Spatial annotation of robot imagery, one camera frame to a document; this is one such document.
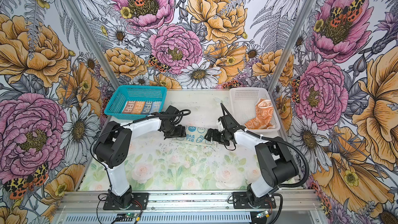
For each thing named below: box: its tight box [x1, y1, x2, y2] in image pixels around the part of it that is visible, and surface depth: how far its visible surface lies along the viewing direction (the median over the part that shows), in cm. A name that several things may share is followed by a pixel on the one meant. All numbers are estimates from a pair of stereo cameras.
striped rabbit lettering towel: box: [122, 100, 162, 115], surface depth 111 cm
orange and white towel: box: [244, 98, 276, 130], surface depth 100 cm
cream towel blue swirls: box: [172, 125, 218, 148], surface depth 96 cm
